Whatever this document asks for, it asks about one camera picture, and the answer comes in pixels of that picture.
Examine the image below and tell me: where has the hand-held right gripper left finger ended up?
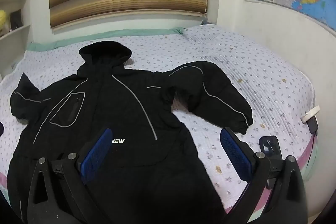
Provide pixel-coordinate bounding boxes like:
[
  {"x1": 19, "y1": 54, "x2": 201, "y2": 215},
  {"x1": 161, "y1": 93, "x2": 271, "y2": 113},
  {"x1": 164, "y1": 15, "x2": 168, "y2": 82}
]
[{"x1": 28, "y1": 127, "x2": 114, "y2": 224}]

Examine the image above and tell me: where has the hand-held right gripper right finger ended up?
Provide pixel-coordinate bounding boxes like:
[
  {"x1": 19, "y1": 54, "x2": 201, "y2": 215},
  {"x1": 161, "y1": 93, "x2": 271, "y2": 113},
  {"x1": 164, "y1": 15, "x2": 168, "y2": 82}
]
[{"x1": 220, "y1": 127, "x2": 308, "y2": 224}]

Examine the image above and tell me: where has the black hooded jacket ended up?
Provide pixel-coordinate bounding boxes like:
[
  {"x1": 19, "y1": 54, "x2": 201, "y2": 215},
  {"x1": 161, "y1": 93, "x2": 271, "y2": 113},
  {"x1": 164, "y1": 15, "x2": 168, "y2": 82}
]
[{"x1": 7, "y1": 41, "x2": 254, "y2": 224}]

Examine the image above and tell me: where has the black smartphone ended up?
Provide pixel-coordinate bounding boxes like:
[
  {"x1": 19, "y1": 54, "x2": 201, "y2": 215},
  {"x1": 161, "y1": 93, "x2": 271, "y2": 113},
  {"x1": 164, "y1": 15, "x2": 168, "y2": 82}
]
[{"x1": 259, "y1": 135, "x2": 283, "y2": 161}]

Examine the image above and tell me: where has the small black device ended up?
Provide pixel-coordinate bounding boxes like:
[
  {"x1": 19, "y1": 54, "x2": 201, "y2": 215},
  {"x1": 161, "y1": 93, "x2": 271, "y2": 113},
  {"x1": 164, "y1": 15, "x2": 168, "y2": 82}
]
[{"x1": 306, "y1": 116, "x2": 319, "y2": 134}]

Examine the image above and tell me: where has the bed with floral quilt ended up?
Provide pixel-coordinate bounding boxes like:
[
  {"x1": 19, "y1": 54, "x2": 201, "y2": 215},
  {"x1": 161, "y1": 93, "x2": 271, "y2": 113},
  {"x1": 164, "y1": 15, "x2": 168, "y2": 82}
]
[{"x1": 0, "y1": 25, "x2": 319, "y2": 224}]

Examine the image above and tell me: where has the white flat object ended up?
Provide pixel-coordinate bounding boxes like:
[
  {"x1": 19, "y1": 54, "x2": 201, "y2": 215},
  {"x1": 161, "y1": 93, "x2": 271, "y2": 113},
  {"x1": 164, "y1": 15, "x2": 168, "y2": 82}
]
[{"x1": 301, "y1": 106, "x2": 321, "y2": 124}]

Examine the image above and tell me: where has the green bed sheet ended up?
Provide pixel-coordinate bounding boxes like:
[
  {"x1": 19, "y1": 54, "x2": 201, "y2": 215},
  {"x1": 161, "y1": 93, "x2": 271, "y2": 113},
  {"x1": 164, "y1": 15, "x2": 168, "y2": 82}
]
[{"x1": 25, "y1": 27, "x2": 186, "y2": 52}]

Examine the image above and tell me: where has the dark box on shelf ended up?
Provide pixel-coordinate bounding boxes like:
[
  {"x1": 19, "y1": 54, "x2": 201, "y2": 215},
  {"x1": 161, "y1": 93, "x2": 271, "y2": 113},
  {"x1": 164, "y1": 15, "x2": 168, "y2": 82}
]
[{"x1": 10, "y1": 10, "x2": 23, "y2": 30}]

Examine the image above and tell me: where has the yellow plush toy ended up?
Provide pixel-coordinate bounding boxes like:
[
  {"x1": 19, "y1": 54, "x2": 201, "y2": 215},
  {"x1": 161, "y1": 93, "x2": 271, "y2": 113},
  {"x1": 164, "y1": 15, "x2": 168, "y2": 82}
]
[{"x1": 0, "y1": 10, "x2": 7, "y2": 33}]

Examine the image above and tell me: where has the white bookshelf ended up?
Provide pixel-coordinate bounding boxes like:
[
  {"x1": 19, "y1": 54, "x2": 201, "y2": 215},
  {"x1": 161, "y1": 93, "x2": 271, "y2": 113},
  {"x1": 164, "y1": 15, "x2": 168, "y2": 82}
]
[{"x1": 0, "y1": 0, "x2": 40, "y2": 80}]

